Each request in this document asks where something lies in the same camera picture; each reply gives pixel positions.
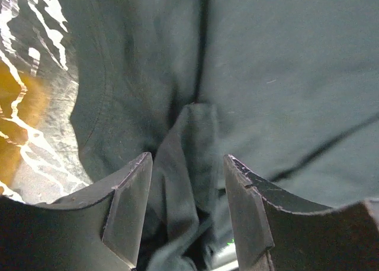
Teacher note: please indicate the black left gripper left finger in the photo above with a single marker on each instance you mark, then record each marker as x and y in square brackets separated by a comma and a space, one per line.
[96, 228]

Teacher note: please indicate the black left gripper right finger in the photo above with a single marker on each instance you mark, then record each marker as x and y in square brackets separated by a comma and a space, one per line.
[276, 230]

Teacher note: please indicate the black t-shirt with blue logo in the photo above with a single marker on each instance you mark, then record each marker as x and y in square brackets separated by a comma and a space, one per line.
[289, 87]

